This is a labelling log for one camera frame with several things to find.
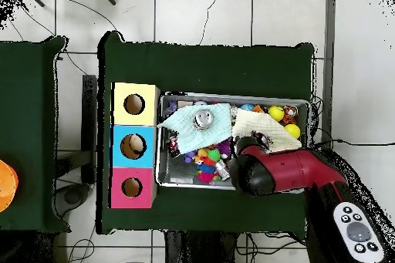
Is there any dark green side table cloth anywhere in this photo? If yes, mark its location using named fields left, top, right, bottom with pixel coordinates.
left=0, top=35, right=71, bottom=234

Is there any orange round object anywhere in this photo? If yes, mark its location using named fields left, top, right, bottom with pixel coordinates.
left=0, top=159, right=19, bottom=214

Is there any tiger plush toy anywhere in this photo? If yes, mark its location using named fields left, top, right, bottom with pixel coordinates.
left=282, top=105, right=299, bottom=125

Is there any silver mesh bin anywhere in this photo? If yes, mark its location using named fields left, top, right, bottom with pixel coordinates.
left=155, top=91, right=311, bottom=194

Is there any wooden box with three holes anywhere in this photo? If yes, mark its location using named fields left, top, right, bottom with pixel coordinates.
left=109, top=82, right=161, bottom=210

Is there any black power cable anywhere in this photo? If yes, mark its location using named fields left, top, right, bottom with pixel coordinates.
left=312, top=138, right=395, bottom=150

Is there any cream knitted cloth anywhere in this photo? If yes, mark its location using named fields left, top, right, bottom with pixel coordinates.
left=231, top=109, right=302, bottom=153

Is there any mint knitted cloth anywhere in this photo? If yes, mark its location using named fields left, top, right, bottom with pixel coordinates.
left=157, top=103, right=234, bottom=155

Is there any purple spiky ball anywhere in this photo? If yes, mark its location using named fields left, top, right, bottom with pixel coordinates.
left=215, top=139, right=234, bottom=157

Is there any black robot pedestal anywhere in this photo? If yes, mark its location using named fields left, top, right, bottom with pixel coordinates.
left=164, top=230, right=238, bottom=263

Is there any crushed silver can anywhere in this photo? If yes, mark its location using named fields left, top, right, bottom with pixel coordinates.
left=193, top=109, right=214, bottom=130

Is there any yellow smiley ball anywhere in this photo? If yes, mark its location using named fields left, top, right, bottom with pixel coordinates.
left=268, top=105, right=285, bottom=123

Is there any yellow tennis ball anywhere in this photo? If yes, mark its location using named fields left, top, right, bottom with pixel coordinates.
left=284, top=123, right=302, bottom=140

